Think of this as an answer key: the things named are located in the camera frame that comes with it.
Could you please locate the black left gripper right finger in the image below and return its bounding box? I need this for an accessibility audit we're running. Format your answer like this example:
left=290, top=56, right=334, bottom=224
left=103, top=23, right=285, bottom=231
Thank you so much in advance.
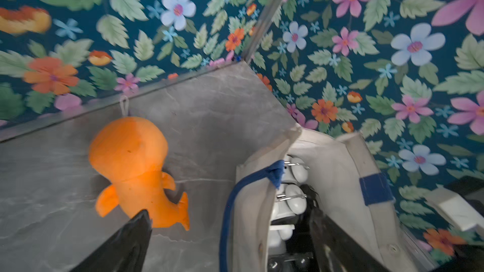
left=309, top=208, right=388, bottom=272

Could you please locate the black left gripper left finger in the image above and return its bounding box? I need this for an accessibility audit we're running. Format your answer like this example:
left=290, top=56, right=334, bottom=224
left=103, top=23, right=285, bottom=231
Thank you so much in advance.
left=72, top=210, right=153, bottom=272

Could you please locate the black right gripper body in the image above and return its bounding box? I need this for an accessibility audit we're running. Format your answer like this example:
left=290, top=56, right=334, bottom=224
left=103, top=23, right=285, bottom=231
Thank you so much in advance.
left=426, top=176, right=483, bottom=271

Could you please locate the white canvas tote bag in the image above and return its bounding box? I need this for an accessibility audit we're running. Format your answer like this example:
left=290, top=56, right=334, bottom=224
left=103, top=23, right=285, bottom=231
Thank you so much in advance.
left=219, top=126, right=417, bottom=271

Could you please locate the orange plush whale toy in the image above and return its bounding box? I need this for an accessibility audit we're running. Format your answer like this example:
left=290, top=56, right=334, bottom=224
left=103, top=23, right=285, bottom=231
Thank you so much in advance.
left=88, top=115, right=190, bottom=230

